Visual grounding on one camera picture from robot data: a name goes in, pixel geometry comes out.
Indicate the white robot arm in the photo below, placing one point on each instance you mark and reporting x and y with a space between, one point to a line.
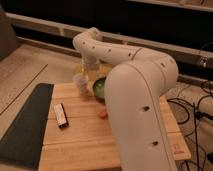
132 96

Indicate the metal window rail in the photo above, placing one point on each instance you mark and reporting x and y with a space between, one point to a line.
69 31

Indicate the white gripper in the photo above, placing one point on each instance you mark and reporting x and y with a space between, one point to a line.
90 63

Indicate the dark grey floor mat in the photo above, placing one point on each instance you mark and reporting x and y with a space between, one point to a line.
22 143

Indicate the green ceramic bowl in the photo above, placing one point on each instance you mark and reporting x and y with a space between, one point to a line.
98 88

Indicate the orange carrot toy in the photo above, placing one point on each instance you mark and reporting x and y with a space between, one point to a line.
103 114

